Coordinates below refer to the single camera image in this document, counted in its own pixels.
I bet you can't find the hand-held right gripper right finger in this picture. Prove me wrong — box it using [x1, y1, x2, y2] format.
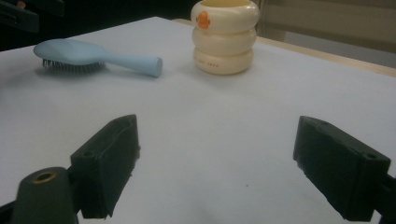
[292, 115, 391, 222]

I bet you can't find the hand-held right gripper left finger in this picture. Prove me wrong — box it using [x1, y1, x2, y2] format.
[70, 114, 140, 219]

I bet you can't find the cream ringed cup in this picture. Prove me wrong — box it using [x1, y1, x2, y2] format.
[190, 0, 261, 76]

